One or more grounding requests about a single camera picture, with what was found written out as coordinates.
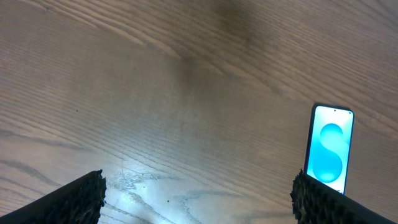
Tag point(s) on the blue Galaxy smartphone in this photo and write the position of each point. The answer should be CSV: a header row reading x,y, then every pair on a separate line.
x,y
329,145

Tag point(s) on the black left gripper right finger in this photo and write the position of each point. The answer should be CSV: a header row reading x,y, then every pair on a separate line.
x,y
316,203

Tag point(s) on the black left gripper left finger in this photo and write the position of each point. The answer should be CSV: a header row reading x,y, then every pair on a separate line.
x,y
78,202

